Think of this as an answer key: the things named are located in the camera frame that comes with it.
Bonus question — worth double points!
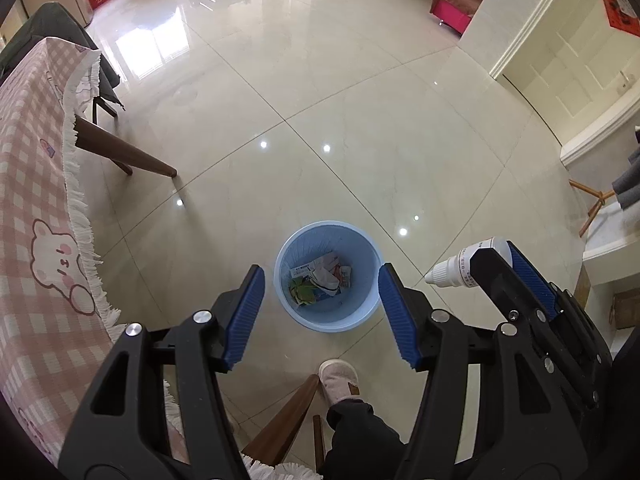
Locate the pink upholstered stool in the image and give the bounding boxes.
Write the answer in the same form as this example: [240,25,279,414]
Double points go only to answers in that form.
[431,0,483,36]

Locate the wooden floor rack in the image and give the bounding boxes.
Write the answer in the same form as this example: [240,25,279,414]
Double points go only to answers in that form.
[569,179,618,238]

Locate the grey cloth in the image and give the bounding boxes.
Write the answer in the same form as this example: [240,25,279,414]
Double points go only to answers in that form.
[612,132,640,211]

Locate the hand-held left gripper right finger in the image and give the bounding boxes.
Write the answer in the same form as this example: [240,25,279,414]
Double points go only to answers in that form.
[377,262,591,480]

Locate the white panel door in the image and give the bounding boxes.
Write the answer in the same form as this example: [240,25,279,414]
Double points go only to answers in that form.
[502,0,640,136]

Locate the light blue plastic bucket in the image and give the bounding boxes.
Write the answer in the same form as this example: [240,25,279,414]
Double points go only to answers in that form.
[273,219,383,333]

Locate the pile of wrappers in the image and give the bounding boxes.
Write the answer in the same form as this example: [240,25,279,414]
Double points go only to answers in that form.
[287,255,353,308]

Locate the brown cardboard box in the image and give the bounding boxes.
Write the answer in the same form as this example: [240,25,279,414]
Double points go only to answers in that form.
[612,290,640,331]

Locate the person's dark trouser leg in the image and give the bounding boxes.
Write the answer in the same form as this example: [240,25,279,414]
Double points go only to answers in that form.
[320,399,407,480]

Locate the pink checked tablecloth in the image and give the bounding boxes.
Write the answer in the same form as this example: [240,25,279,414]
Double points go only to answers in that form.
[0,36,321,480]

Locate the dark covered chair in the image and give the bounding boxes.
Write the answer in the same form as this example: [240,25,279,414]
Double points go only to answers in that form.
[0,2,126,121]

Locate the wooden table leg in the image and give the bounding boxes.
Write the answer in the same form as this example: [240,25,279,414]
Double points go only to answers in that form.
[242,374,321,467]
[75,115,178,178]

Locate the white dropper bottle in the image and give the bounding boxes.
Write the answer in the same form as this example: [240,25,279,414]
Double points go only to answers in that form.
[425,237,513,291]

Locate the person's beige slipper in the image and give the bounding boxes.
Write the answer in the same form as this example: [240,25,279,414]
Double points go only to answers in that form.
[318,358,361,406]

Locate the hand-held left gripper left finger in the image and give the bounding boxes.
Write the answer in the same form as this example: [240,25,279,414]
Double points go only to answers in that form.
[57,264,266,480]

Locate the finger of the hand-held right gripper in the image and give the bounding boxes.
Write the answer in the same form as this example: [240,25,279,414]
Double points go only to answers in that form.
[506,240,576,321]
[470,249,548,333]

